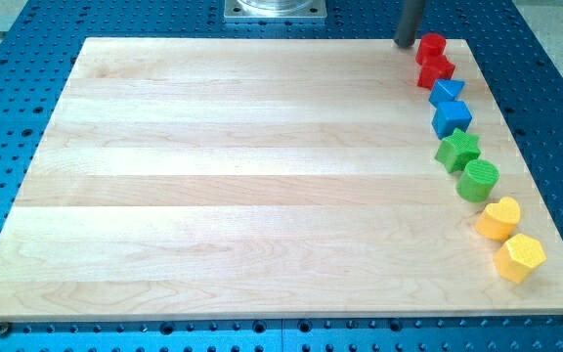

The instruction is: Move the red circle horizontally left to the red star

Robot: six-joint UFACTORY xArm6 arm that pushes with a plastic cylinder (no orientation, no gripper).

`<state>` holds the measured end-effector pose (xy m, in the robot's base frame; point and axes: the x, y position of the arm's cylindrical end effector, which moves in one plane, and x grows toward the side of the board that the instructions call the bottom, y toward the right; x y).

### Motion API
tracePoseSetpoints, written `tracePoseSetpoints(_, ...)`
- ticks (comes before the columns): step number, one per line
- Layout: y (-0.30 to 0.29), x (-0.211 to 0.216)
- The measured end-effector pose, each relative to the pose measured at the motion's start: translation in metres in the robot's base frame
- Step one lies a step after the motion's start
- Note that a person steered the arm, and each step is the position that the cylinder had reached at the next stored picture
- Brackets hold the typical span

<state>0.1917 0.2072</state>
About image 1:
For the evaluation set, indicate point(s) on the blue cube block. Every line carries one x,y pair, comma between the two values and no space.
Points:
450,116

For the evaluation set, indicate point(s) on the yellow hexagon block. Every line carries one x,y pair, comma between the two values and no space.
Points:
519,257

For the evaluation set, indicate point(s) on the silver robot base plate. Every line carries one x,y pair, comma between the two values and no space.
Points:
243,10

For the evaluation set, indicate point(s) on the green star block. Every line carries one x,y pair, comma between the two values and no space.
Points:
457,149

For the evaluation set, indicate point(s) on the red circle block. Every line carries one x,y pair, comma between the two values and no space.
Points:
431,45

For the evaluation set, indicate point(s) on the red star block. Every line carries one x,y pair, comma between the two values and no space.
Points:
434,68

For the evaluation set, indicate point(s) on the light wooden board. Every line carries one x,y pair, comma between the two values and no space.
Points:
204,179

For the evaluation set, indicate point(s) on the blue perforated metal table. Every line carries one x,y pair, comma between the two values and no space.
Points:
518,45

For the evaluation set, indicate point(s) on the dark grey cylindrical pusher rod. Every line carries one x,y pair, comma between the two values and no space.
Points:
409,23

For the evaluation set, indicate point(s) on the yellow heart block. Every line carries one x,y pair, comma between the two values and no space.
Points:
499,219

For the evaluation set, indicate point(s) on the green cylinder block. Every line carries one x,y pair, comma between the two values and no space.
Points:
477,180

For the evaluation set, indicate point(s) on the blue triangle block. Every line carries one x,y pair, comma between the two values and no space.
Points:
445,90

